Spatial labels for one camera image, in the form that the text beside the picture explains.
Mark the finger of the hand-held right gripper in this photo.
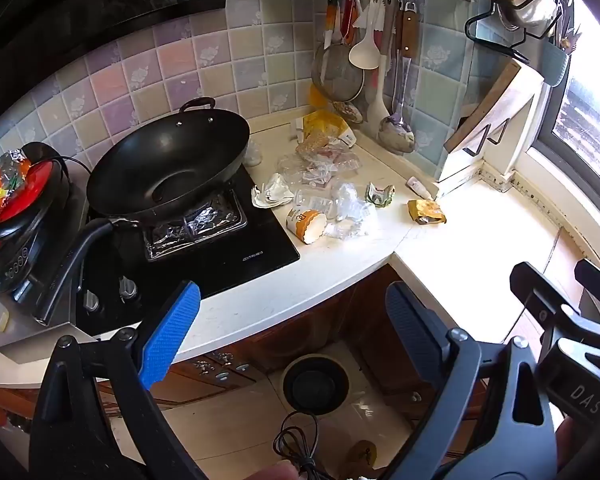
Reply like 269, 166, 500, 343
511, 261, 588, 346
575, 259, 600, 333

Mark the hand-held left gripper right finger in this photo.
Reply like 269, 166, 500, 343
384, 281, 563, 480

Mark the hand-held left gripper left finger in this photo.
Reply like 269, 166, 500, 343
27, 280, 206, 480

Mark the round trash bin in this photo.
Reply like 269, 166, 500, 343
281, 353, 351, 416

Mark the clear plastic bag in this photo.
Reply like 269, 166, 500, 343
325, 182, 378, 239
242, 138, 264, 168

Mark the person's right hand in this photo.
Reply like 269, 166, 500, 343
555, 412, 600, 480

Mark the grey bin with black liner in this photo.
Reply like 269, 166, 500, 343
142, 192, 248, 262

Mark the black glass cooktop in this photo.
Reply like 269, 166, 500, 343
72, 165, 301, 336

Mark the yellow crumpled wrapper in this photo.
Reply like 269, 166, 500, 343
407, 199, 447, 226

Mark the yellow slipper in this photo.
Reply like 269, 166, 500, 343
345, 440, 381, 476

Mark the small white tube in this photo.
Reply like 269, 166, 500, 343
405, 176, 438, 200

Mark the green crumpled wrapper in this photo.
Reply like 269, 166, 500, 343
365, 182, 396, 209

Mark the paper cup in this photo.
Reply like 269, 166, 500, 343
286, 207, 328, 245

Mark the black induction cooker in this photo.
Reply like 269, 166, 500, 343
0, 200, 76, 311

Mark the window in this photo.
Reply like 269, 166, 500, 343
527, 0, 600, 221

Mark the black wok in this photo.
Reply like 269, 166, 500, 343
30, 96, 252, 328

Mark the white cutting board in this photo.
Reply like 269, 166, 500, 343
437, 67, 551, 196

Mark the wooden cutting board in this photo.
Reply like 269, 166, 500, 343
443, 57, 523, 154

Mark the crumpled clear plastic packaging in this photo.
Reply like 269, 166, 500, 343
278, 147, 363, 192

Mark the red and black pan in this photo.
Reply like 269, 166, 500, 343
0, 142, 71, 261

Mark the grey-blue utensil holder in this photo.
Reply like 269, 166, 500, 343
542, 40, 572, 89

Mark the colourful foil snack bag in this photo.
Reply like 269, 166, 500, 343
0, 149, 33, 228

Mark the yellow food bag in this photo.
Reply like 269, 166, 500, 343
295, 110, 357, 161

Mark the white plastic spatula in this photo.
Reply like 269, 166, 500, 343
367, 30, 392, 133

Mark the metal mesh strainer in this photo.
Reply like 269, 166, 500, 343
311, 0, 366, 103

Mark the white plastic ladle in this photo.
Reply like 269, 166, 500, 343
349, 0, 382, 70

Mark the black range hood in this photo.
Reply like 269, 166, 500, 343
0, 0, 226, 128

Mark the black cable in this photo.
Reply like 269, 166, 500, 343
272, 410, 325, 480

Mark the wooden-handled metal ladle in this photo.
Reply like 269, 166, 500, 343
378, 2, 422, 155

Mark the black wire lid rack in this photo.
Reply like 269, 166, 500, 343
464, 0, 571, 66

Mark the wooden-handled metal turner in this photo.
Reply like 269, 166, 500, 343
386, 0, 406, 111

